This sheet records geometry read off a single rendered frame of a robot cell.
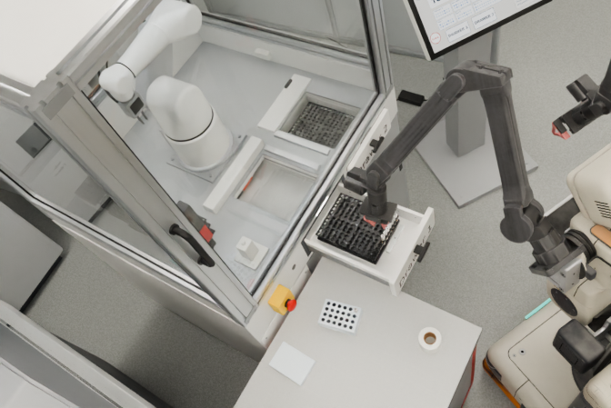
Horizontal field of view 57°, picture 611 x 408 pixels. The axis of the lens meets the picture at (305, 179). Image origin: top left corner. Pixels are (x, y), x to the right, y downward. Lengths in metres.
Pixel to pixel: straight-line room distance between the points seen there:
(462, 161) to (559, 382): 1.20
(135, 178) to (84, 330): 2.15
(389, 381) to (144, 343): 1.53
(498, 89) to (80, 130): 0.87
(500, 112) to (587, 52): 2.25
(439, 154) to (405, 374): 1.49
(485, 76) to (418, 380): 0.95
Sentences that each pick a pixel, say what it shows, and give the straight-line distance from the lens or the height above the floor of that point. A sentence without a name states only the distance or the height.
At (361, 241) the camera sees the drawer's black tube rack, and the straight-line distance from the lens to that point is 1.85.
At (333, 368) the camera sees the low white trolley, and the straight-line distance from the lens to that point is 1.87.
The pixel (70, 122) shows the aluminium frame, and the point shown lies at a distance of 1.00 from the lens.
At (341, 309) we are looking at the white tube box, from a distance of 1.88.
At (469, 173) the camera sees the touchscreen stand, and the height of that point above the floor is 0.04.
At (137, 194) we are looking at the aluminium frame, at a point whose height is 1.69.
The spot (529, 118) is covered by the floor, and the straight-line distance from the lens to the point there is 3.24.
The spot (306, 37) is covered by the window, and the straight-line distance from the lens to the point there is 1.54.
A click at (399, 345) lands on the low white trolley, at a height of 0.76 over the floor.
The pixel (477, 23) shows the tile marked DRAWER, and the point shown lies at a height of 1.00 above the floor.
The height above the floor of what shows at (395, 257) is 0.84.
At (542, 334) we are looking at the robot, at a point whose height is 0.28.
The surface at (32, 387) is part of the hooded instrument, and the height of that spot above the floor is 1.72.
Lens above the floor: 2.55
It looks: 55 degrees down
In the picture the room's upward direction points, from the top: 23 degrees counter-clockwise
